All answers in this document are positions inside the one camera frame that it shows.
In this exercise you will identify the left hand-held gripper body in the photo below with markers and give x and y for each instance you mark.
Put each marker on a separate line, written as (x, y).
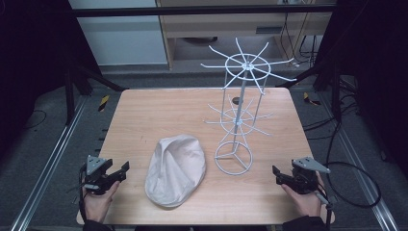
(96, 174)

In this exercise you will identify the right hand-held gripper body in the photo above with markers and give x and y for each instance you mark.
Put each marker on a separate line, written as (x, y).
(304, 176)

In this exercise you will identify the white cap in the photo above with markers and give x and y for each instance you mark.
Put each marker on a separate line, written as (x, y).
(176, 170)

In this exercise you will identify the person's right hand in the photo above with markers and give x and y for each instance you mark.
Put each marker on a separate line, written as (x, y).
(304, 202)

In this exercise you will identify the person's left hand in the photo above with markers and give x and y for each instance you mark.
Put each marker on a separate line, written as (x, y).
(97, 203)

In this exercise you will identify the yellow black tape marker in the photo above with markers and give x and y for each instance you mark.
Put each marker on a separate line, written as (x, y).
(309, 99)
(103, 103)

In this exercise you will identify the black metal stand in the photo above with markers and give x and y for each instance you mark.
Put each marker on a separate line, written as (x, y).
(70, 96)
(335, 93)

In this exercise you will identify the white cabinet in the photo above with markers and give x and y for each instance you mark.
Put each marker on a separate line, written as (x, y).
(118, 41)

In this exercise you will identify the black curtain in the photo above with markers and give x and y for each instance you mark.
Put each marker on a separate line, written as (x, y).
(378, 64)
(32, 64)

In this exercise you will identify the light wooden desk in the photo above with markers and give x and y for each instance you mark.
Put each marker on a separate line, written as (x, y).
(218, 25)

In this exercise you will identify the aluminium floor rail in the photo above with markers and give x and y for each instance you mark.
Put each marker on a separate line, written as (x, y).
(362, 166)
(48, 163)

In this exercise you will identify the black horizontal frame bar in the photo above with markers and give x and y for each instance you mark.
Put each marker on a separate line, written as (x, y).
(160, 11)

